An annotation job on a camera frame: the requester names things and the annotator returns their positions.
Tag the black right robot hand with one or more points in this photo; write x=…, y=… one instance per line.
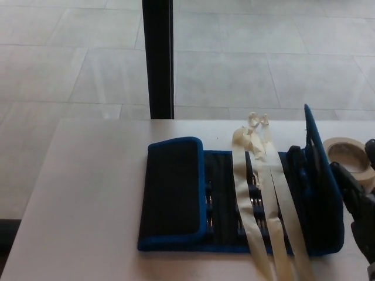
x=361, y=213

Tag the black blue-trimmed folding toolkit case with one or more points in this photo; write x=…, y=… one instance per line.
x=173, y=187

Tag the beige masking tape roll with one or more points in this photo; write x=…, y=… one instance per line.
x=356, y=171

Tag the beige tape strip curled end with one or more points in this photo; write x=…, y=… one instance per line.
x=241, y=181

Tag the dark furniture base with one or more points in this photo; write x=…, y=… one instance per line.
x=7, y=235

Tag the black window frame post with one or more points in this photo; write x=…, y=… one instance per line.
x=159, y=58

